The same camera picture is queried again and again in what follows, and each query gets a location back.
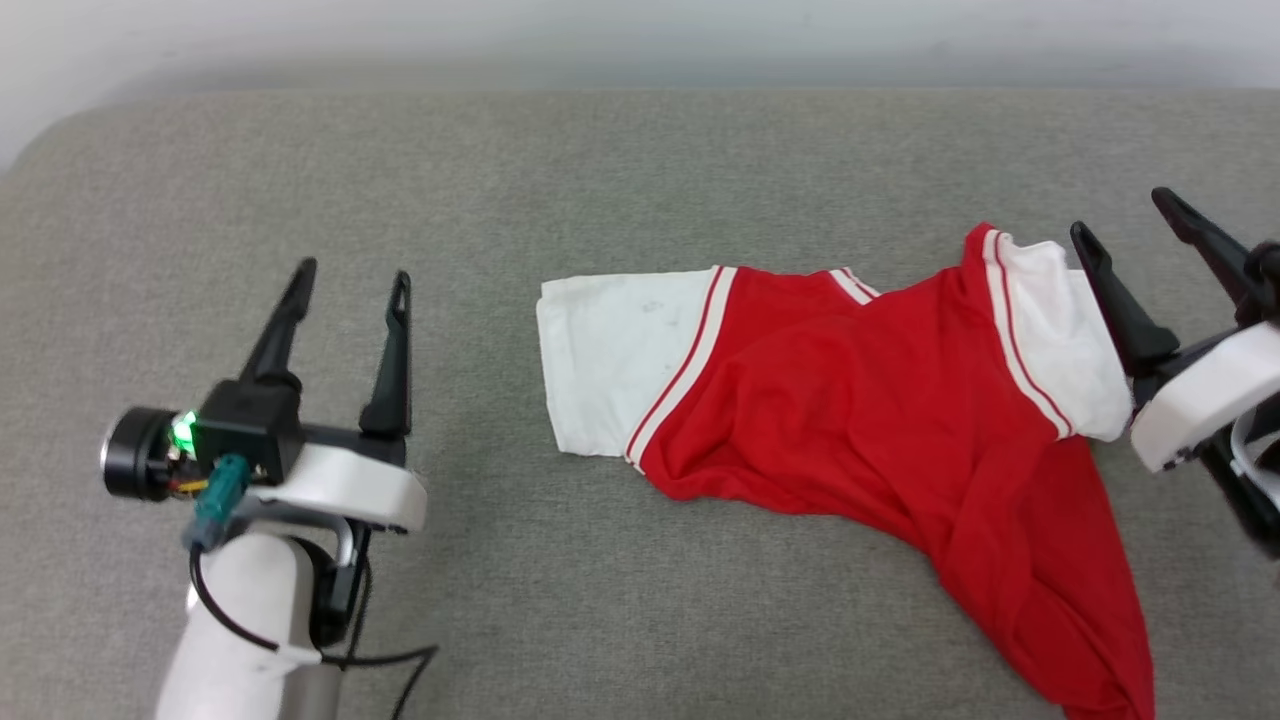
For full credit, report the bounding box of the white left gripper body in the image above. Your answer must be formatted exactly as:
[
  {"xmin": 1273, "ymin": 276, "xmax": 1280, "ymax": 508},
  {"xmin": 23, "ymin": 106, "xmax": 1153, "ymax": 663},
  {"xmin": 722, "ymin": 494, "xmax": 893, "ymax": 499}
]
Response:
[{"xmin": 100, "ymin": 405, "xmax": 429, "ymax": 535}]

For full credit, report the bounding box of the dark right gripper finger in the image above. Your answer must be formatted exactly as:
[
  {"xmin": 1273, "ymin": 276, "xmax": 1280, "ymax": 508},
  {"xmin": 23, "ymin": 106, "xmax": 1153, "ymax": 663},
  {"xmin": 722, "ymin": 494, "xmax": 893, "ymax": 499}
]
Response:
[
  {"xmin": 1070, "ymin": 221, "xmax": 1182, "ymax": 380},
  {"xmin": 1151, "ymin": 186, "xmax": 1259, "ymax": 313}
]

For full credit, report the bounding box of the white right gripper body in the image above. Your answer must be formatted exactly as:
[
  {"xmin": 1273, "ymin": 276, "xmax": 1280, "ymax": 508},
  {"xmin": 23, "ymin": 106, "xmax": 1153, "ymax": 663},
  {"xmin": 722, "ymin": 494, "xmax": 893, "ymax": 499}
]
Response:
[{"xmin": 1130, "ymin": 322, "xmax": 1280, "ymax": 473}]

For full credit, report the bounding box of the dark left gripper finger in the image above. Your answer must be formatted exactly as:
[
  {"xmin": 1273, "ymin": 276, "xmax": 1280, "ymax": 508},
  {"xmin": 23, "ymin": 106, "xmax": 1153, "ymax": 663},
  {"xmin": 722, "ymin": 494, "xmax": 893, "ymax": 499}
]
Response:
[
  {"xmin": 240, "ymin": 257, "xmax": 318, "ymax": 393},
  {"xmin": 359, "ymin": 270, "xmax": 414, "ymax": 439}
]

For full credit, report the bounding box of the red and white shirt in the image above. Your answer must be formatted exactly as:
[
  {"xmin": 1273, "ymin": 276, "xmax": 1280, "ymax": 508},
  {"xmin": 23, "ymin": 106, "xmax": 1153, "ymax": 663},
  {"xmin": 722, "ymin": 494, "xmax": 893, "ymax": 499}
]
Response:
[{"xmin": 537, "ymin": 222, "xmax": 1156, "ymax": 720}]

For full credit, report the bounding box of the grey fabric sofa seat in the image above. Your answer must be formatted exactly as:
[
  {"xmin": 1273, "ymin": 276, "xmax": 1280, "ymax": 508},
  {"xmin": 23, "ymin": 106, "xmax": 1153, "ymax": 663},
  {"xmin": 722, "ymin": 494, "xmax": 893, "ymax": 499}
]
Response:
[{"xmin": 0, "ymin": 88, "xmax": 1280, "ymax": 720}]

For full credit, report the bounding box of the teal left camera connector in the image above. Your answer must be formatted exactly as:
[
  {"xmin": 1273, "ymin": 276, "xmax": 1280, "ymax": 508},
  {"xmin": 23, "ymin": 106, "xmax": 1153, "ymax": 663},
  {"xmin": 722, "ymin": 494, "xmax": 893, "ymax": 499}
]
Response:
[{"xmin": 183, "ymin": 453, "xmax": 251, "ymax": 553}]

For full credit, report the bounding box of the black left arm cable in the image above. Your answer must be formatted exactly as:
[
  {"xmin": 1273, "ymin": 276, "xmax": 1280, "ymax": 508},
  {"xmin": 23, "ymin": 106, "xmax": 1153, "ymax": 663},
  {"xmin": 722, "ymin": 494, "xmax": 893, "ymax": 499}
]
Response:
[{"xmin": 189, "ymin": 545, "xmax": 439, "ymax": 720}]

